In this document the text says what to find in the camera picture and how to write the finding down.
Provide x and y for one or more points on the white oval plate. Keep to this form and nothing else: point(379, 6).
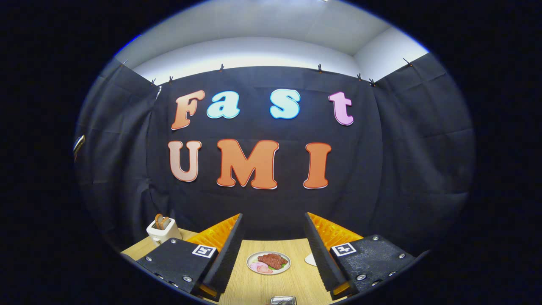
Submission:
point(284, 267)

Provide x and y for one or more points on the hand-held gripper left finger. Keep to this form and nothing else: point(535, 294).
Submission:
point(226, 258)

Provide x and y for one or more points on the brown meat patty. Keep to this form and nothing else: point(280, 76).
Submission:
point(272, 259)

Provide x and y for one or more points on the row of small cloth clips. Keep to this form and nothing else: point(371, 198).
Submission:
point(221, 67)

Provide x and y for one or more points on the pale toast slice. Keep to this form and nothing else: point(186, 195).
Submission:
point(166, 222)

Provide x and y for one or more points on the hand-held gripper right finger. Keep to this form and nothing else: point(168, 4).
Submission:
point(322, 258)

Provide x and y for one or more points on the pink ham slice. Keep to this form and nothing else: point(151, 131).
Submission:
point(257, 266)

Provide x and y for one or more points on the brown toast slice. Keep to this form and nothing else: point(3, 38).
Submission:
point(158, 222)

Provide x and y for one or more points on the small white dish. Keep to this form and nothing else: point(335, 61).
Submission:
point(311, 259)

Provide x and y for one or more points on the cream white toaster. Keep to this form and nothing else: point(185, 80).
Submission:
point(163, 235)

